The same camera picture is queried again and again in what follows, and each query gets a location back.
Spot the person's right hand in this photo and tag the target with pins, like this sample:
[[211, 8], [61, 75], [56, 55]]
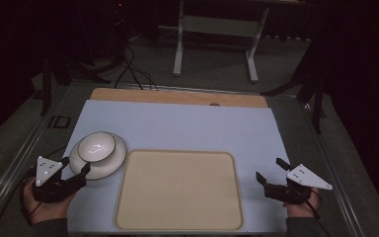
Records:
[[304, 205]]

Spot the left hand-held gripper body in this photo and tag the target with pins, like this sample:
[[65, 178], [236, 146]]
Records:
[[50, 184]]

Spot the person's left hand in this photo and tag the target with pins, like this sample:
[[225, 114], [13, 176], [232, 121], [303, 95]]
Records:
[[44, 208]]

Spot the white round bowl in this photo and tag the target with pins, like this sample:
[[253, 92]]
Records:
[[110, 163]]

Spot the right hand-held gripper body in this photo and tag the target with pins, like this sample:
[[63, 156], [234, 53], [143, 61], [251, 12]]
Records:
[[295, 186]]

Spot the white table mat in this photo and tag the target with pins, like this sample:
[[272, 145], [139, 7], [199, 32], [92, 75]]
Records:
[[184, 128]]

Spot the white metal table frame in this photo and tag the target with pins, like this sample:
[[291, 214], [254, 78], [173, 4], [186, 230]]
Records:
[[217, 29]]

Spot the beige tray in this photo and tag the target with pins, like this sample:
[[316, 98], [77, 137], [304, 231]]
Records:
[[179, 190]]

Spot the black stand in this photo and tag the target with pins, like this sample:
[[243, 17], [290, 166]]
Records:
[[304, 82], [65, 65]]

